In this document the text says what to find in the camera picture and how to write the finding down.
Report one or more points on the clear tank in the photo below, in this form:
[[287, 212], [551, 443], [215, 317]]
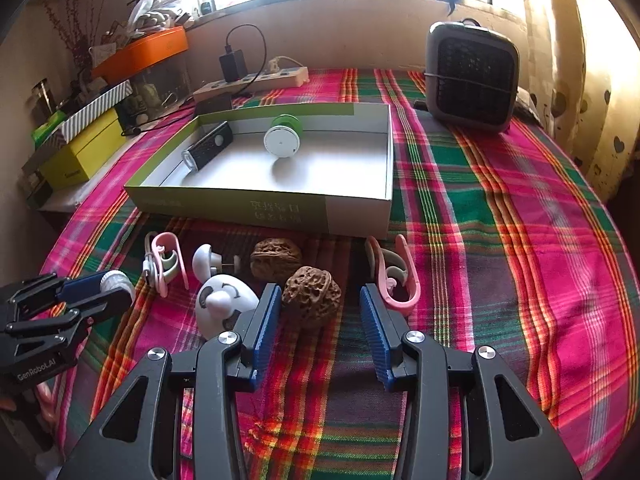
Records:
[[160, 85]]

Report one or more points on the small grey heater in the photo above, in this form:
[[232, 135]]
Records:
[[470, 75]]

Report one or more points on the yellow box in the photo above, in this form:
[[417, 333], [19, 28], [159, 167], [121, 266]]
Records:
[[85, 155]]

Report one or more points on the small clear round jar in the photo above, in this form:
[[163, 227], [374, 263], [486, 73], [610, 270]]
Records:
[[119, 282]]

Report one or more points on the black charger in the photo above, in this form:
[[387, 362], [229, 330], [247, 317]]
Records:
[[232, 66]]

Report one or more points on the heart print curtain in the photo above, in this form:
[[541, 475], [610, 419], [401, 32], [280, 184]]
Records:
[[590, 85]]

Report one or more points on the striped grey box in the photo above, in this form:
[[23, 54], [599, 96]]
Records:
[[95, 107]]

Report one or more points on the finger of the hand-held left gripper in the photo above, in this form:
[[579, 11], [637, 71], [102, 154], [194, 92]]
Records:
[[105, 305], [85, 286]]

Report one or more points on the white and green cardboard box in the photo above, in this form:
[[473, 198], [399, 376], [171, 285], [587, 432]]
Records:
[[300, 170]]

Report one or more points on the pink plastic clip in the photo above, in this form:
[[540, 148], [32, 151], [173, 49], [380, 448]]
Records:
[[162, 265], [397, 290]]

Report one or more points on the green and white spool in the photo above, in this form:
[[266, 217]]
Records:
[[281, 142]]

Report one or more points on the metal jar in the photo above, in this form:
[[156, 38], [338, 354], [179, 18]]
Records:
[[42, 95]]

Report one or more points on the dried branches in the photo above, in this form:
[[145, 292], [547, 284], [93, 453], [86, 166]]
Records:
[[75, 45]]

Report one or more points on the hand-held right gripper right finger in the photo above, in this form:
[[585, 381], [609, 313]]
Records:
[[376, 335]]

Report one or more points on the white power strip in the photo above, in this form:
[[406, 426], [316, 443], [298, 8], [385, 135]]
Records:
[[280, 77]]

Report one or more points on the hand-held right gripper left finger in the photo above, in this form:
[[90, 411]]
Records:
[[265, 325]]

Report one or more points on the black bike light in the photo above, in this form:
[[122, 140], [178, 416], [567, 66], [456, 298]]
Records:
[[207, 147]]

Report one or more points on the white plug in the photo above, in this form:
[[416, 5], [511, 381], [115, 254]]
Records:
[[274, 64]]

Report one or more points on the orange box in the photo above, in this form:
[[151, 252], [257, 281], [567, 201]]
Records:
[[145, 50]]

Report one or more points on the plaid blanket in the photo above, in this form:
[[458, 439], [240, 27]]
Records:
[[500, 210]]

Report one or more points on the green packet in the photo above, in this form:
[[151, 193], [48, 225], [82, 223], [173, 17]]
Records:
[[47, 130]]

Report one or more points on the brown walnut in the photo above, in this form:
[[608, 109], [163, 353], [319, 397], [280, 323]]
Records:
[[311, 292], [276, 258]]

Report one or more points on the white plastic bags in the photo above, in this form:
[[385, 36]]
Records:
[[150, 10]]

